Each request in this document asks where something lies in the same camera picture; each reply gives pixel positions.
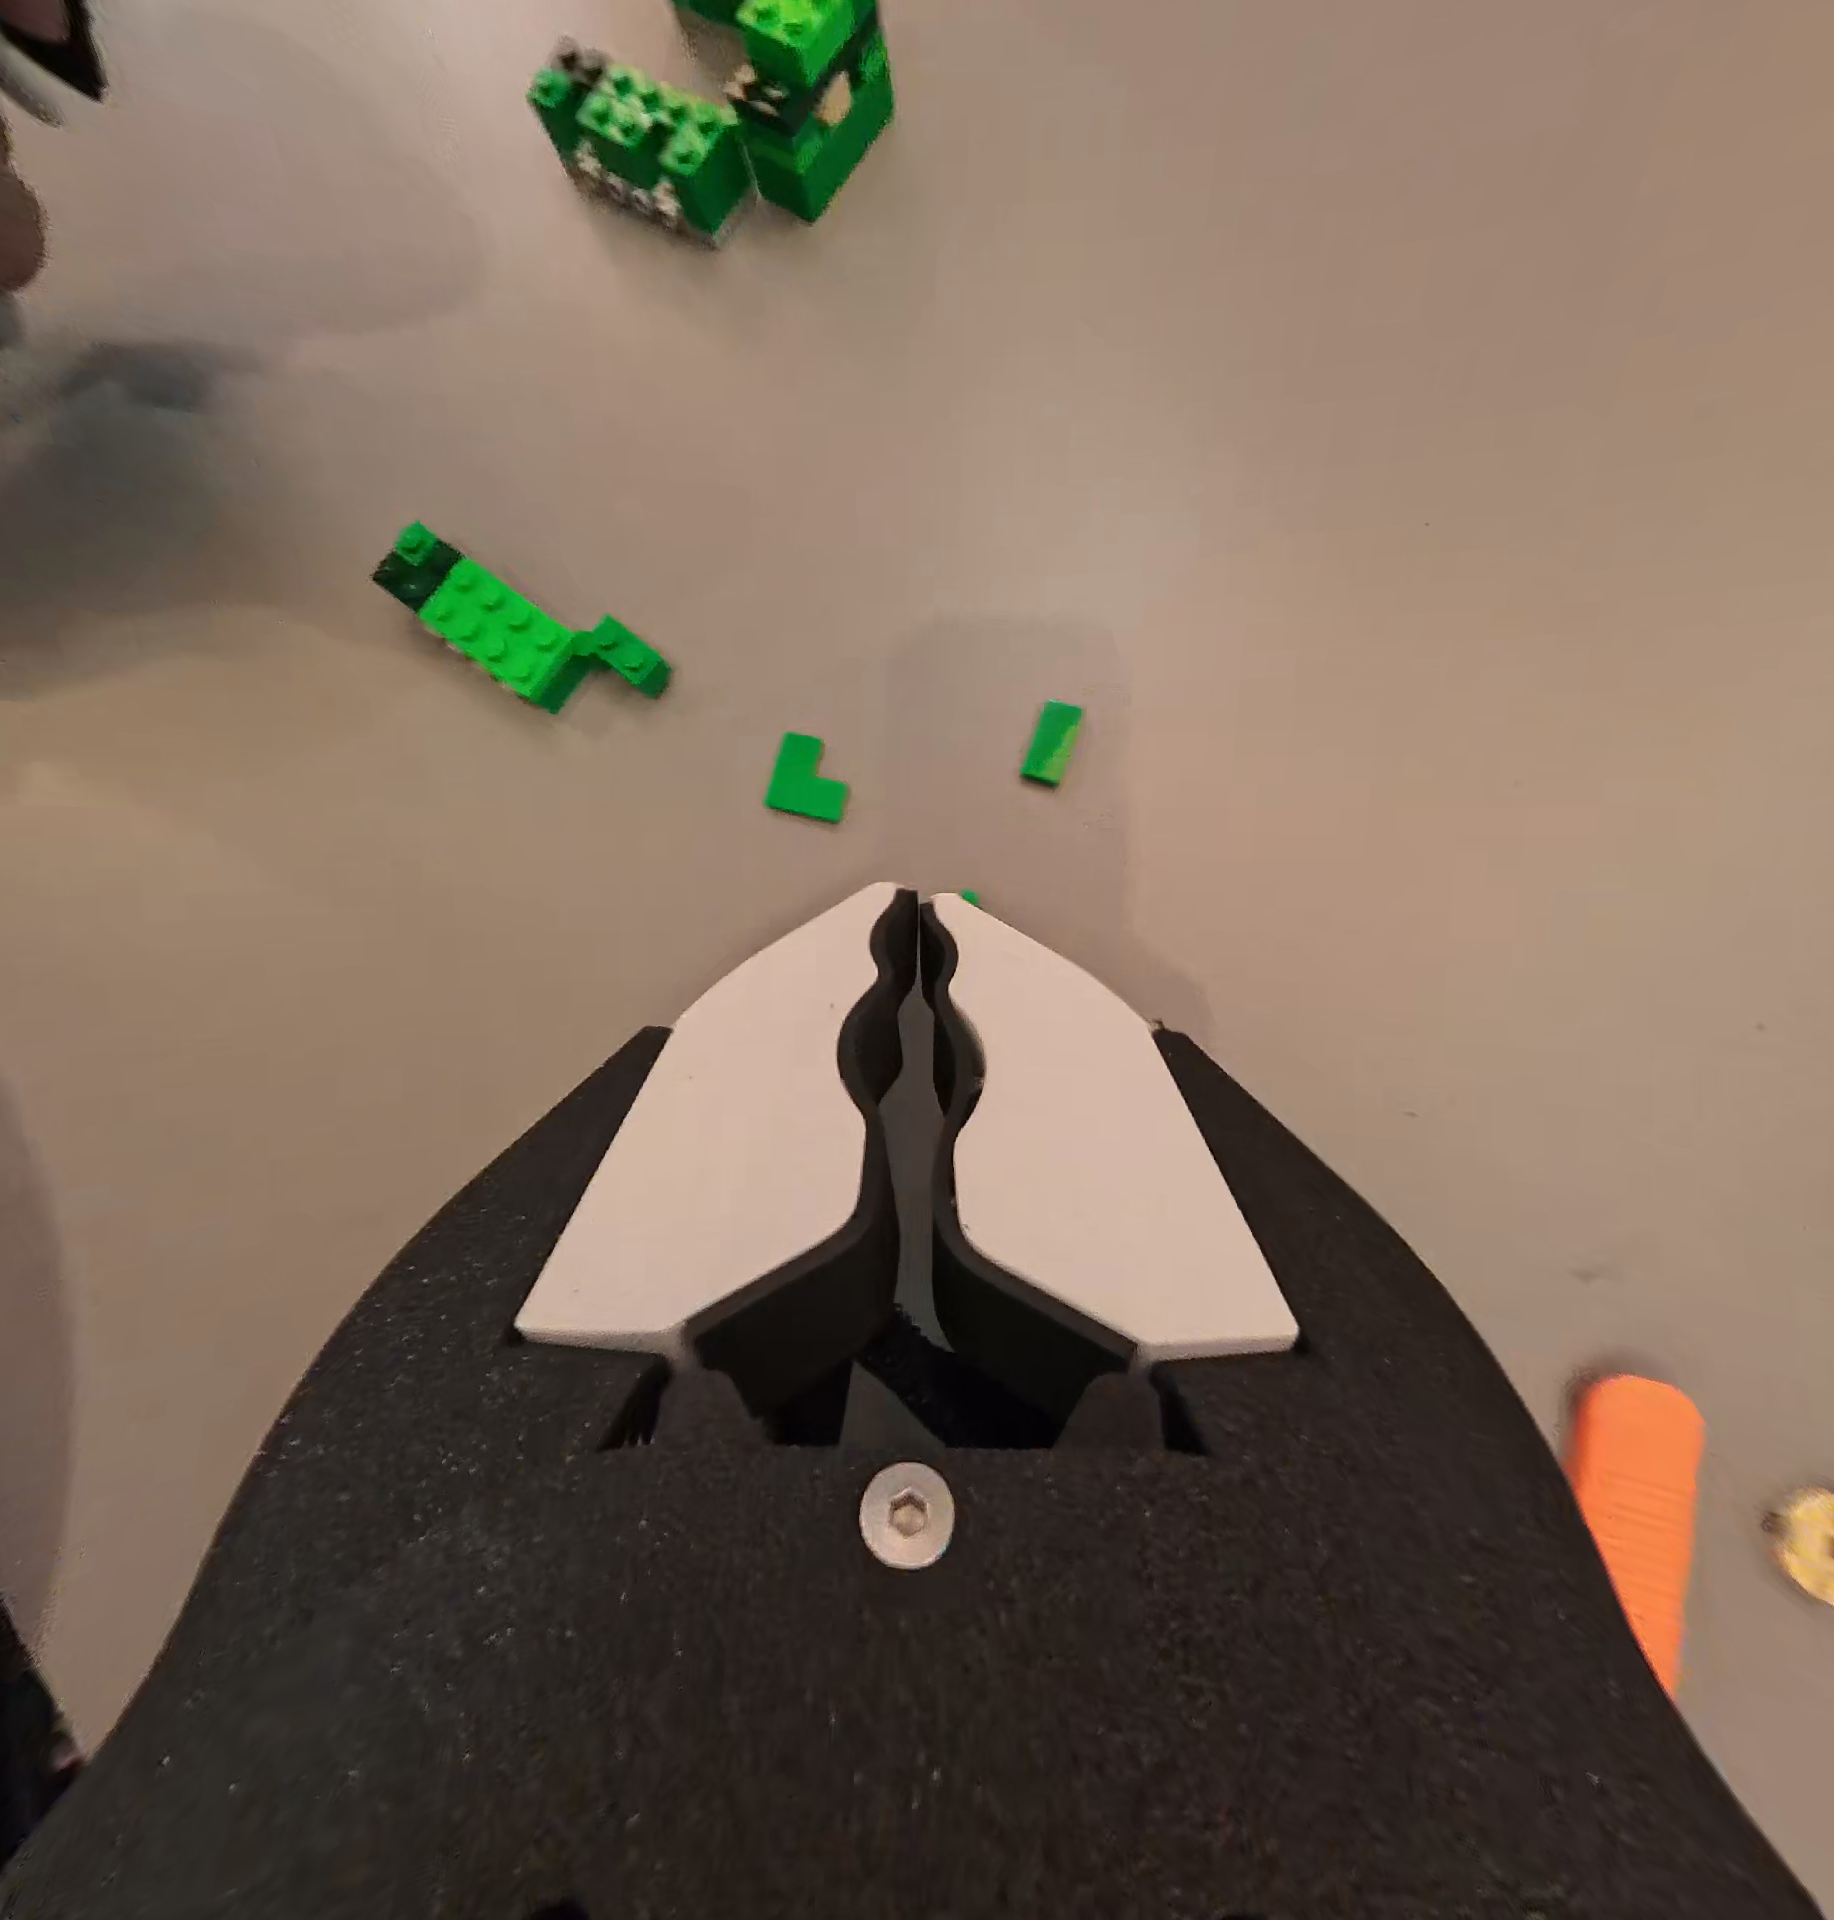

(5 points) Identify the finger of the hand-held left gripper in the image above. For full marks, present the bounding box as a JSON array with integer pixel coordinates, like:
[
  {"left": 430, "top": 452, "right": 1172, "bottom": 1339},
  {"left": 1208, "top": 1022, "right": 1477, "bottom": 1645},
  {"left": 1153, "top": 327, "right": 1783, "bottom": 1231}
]
[{"left": 0, "top": 0, "right": 110, "bottom": 122}]

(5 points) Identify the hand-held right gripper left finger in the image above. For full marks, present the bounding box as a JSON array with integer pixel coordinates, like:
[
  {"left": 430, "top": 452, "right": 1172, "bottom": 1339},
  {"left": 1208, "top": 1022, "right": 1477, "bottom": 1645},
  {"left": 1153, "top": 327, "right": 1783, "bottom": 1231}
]
[{"left": 514, "top": 883, "right": 923, "bottom": 1441}]

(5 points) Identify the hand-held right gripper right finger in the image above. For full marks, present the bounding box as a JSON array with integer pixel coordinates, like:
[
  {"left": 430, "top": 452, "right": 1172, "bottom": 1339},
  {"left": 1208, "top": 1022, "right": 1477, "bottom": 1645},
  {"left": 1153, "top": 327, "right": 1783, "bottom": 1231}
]
[{"left": 923, "top": 891, "right": 1301, "bottom": 1446}]

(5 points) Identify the grey desk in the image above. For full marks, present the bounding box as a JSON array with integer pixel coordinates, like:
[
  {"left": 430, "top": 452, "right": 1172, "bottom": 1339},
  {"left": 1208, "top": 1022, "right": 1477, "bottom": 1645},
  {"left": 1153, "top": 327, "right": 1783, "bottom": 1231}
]
[{"left": 0, "top": 0, "right": 1834, "bottom": 1920}]

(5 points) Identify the L-shaped green plate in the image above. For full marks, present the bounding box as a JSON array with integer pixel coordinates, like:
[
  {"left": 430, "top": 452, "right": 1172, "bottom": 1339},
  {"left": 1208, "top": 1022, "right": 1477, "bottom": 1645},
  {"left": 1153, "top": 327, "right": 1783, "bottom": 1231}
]
[{"left": 763, "top": 732, "right": 854, "bottom": 825}]

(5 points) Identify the flat green brick assembly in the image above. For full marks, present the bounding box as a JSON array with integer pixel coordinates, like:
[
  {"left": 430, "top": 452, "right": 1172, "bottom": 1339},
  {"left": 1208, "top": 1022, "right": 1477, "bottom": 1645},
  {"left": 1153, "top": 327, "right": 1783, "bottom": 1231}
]
[{"left": 370, "top": 520, "right": 675, "bottom": 714}]

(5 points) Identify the orange brick separator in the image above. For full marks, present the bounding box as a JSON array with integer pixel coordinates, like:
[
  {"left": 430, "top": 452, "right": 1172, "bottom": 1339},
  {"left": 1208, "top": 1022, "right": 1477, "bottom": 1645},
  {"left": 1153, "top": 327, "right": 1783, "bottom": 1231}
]
[{"left": 1561, "top": 1369, "right": 1710, "bottom": 1703}]

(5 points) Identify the U-shaped green brick build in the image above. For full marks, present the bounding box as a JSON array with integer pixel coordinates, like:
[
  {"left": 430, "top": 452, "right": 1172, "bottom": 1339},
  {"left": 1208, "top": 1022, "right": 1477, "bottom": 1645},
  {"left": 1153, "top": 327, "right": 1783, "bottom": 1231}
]
[{"left": 523, "top": 0, "right": 899, "bottom": 253}]

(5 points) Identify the pale yellow round piece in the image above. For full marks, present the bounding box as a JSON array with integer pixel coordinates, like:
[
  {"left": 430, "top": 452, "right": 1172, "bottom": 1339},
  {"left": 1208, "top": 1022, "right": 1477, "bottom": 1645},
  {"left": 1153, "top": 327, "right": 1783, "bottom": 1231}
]
[{"left": 1762, "top": 1484, "right": 1834, "bottom": 1615}]

